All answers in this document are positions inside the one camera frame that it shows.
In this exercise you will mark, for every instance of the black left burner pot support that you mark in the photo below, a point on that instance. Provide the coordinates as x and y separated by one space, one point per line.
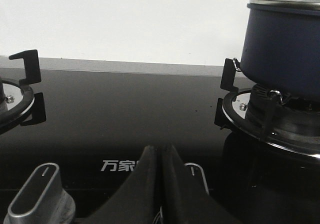
19 104

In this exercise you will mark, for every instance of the black burner pot support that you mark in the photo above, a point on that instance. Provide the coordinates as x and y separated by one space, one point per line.
19 104
269 116

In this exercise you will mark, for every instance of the silver stove knob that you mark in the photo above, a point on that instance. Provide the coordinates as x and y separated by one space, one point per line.
42 199
198 173

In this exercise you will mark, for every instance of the silver right stove knob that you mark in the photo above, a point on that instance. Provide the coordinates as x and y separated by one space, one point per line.
198 173

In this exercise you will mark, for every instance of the dark blue pot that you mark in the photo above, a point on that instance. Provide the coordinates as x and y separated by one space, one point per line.
282 50

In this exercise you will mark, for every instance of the black glass gas stove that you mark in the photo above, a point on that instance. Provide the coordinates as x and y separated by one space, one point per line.
94 114

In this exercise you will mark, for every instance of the silver left stove knob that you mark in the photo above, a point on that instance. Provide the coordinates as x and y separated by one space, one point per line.
42 199

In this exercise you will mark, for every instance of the black right burner pot support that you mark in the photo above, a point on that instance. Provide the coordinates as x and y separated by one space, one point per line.
269 116

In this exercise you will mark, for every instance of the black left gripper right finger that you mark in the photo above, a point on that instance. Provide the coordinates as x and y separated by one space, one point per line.
185 200

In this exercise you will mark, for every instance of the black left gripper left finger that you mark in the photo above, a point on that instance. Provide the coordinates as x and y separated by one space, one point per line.
119 190

